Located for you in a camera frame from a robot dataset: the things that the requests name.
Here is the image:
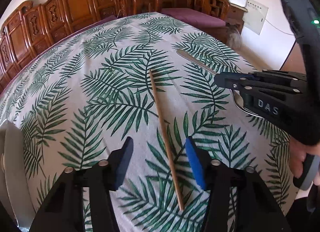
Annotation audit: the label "white wall panel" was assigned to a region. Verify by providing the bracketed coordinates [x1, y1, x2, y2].
[243, 0, 268, 35]

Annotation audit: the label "purple bench cushion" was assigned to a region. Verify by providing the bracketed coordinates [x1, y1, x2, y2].
[94, 8, 227, 29]

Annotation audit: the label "palm leaf tablecloth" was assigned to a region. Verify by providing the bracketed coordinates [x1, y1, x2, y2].
[1, 16, 297, 231]

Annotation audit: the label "grey metal tray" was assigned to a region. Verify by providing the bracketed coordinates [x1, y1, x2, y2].
[1, 120, 35, 229]

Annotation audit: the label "carved wooden bench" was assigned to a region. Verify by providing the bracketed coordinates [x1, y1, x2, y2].
[1, 0, 230, 88]

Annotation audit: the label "brown wooden chopstick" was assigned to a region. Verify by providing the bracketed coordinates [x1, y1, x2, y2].
[149, 70, 184, 211]

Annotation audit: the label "right hand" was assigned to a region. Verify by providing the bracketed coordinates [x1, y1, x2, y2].
[289, 137, 320, 178]

